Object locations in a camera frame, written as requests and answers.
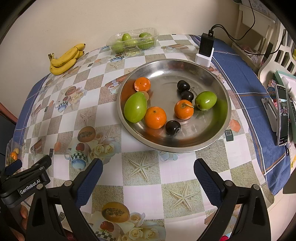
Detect big green jujube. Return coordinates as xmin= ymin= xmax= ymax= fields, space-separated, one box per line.
xmin=195 ymin=91 xmax=217 ymax=111

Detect white charging dock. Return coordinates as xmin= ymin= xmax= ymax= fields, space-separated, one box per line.
xmin=195 ymin=47 xmax=213 ymax=67

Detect orange mandarin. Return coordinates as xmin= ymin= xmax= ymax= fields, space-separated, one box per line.
xmin=134 ymin=77 xmax=151 ymax=92
xmin=174 ymin=100 xmax=194 ymax=120
xmin=144 ymin=107 xmax=167 ymax=129

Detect checkered printed tablecloth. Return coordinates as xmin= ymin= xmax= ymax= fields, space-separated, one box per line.
xmin=6 ymin=34 xmax=290 ymax=241

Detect stainless steel basin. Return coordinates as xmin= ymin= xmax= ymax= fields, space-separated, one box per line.
xmin=117 ymin=60 xmax=232 ymax=153

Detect batch of green jujubes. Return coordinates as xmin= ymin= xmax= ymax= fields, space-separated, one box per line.
xmin=112 ymin=33 xmax=155 ymax=52

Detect black smartphone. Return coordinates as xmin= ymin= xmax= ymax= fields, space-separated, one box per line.
xmin=276 ymin=85 xmax=289 ymax=146

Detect small white bottle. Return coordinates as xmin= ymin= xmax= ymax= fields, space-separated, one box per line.
xmin=281 ymin=76 xmax=293 ymax=96

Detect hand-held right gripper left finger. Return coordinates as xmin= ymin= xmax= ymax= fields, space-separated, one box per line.
xmin=24 ymin=158 xmax=104 ymax=241

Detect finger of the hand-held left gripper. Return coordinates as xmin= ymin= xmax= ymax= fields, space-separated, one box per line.
xmin=26 ymin=155 xmax=52 ymax=172
xmin=6 ymin=159 xmax=23 ymax=176

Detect clear bag with orange fruit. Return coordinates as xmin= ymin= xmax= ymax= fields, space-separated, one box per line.
xmin=6 ymin=139 xmax=21 ymax=167

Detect white box teal edge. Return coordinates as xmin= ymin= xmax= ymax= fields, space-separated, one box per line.
xmin=274 ymin=71 xmax=296 ymax=139

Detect white printed paper sheet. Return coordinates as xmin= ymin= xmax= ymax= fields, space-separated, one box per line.
xmin=240 ymin=0 xmax=275 ymax=21

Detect clear plastic clamshell container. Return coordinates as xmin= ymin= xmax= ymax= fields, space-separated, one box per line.
xmin=107 ymin=27 xmax=159 ymax=54

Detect white wooden chair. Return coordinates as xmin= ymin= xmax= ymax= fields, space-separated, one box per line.
xmin=232 ymin=3 xmax=278 ymax=67

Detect clear bag pink contents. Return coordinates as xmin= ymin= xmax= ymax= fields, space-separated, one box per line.
xmin=240 ymin=44 xmax=264 ymax=67

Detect colourful printed can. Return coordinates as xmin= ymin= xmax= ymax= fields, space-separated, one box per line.
xmin=266 ymin=79 xmax=278 ymax=100

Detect person's left hand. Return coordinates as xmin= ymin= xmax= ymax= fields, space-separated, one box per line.
xmin=13 ymin=204 xmax=30 ymax=241

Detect dark cherry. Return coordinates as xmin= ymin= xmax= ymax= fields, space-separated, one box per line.
xmin=177 ymin=80 xmax=190 ymax=91
xmin=165 ymin=120 xmax=181 ymax=136
xmin=181 ymin=87 xmax=195 ymax=102

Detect green mango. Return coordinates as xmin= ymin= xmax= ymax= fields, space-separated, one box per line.
xmin=124 ymin=91 xmax=148 ymax=123

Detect black remote control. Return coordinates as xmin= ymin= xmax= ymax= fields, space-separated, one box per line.
xmin=287 ymin=95 xmax=296 ymax=130

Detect black cable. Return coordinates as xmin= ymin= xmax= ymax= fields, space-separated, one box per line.
xmin=209 ymin=24 xmax=288 ymax=56
xmin=208 ymin=0 xmax=255 ymax=41

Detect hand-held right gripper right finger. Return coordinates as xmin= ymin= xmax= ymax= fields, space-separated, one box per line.
xmin=193 ymin=158 xmax=271 ymax=241

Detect yellow printed paper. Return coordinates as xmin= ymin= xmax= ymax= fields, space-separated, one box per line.
xmin=288 ymin=139 xmax=296 ymax=169

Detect grey phone stand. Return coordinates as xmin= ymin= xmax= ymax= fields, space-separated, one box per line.
xmin=261 ymin=97 xmax=278 ymax=132

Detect yellow banana bunch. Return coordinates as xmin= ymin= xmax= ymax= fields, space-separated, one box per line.
xmin=48 ymin=43 xmax=86 ymax=76

